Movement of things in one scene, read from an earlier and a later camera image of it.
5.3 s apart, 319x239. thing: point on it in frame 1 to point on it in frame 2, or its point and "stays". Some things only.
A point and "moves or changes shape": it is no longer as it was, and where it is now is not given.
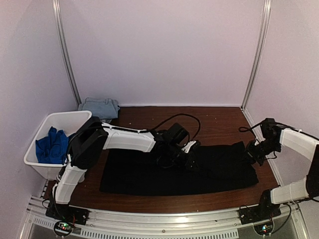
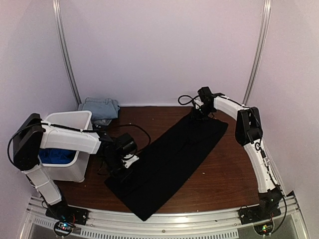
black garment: x=139 y=171 moves or changes shape
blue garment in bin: x=52 y=149 stays
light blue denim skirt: x=104 y=108 stays
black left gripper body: x=173 y=155 to x=113 y=164
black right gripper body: x=258 y=153 to x=204 y=113
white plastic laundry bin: x=66 y=121 stays
